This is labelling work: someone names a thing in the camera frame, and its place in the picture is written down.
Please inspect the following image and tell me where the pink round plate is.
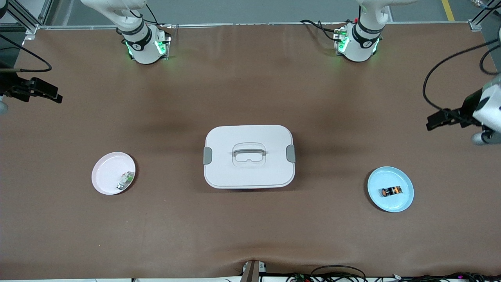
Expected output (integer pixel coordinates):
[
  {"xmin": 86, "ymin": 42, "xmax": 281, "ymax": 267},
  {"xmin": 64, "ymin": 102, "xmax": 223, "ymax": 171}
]
[{"xmin": 91, "ymin": 152, "xmax": 136, "ymax": 195}]

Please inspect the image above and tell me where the light blue round plate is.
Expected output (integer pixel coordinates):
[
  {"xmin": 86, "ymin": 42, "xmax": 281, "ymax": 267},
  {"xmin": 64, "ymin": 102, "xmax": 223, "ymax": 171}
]
[{"xmin": 367, "ymin": 166, "xmax": 414, "ymax": 213}]

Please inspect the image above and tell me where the white lidded storage box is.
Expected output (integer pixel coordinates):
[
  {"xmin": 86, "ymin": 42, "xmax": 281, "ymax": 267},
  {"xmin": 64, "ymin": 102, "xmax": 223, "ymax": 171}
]
[{"xmin": 203, "ymin": 125, "xmax": 296, "ymax": 190}]

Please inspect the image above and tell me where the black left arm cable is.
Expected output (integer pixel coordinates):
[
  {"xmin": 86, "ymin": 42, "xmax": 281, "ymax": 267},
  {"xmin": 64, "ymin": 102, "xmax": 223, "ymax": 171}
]
[{"xmin": 422, "ymin": 38, "xmax": 501, "ymax": 114}]

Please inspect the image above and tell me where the black looped cable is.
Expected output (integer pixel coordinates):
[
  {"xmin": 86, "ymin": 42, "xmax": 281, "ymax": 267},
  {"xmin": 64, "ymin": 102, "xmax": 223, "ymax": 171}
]
[{"xmin": 479, "ymin": 44, "xmax": 501, "ymax": 76}]

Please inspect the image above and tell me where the aluminium frame post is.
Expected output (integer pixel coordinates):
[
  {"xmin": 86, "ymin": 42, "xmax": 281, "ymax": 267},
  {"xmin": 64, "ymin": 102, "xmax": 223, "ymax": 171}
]
[
  {"xmin": 469, "ymin": 0, "xmax": 501, "ymax": 32},
  {"xmin": 7, "ymin": 0, "xmax": 52, "ymax": 34}
]

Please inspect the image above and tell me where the green white switch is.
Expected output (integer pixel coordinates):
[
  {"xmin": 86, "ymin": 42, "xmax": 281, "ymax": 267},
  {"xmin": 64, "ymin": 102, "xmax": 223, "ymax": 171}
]
[{"xmin": 116, "ymin": 171, "xmax": 135, "ymax": 192}]

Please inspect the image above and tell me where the black base cable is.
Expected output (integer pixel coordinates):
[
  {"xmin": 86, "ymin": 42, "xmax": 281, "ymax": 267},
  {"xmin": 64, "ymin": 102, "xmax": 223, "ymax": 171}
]
[
  {"xmin": 299, "ymin": 19, "xmax": 342, "ymax": 42},
  {"xmin": 144, "ymin": 3, "xmax": 160, "ymax": 26}
]

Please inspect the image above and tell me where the black cable bundle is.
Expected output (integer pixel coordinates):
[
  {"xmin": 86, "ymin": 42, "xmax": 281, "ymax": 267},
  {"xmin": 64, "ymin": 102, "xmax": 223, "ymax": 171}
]
[{"xmin": 391, "ymin": 272, "xmax": 501, "ymax": 282}]

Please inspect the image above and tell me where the black cable loop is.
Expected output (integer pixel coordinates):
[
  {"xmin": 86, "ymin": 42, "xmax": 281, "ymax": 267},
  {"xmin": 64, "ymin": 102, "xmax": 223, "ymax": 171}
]
[{"xmin": 288, "ymin": 265, "xmax": 367, "ymax": 282}]

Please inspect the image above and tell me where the grey box lid handle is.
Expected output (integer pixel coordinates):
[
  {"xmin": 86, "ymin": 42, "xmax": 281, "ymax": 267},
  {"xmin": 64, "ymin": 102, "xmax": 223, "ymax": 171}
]
[{"xmin": 232, "ymin": 146, "xmax": 267, "ymax": 157}]

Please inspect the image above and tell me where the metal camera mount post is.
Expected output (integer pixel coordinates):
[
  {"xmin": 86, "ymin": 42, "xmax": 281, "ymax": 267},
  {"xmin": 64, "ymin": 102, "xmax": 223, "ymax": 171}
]
[{"xmin": 241, "ymin": 260, "xmax": 267, "ymax": 282}]

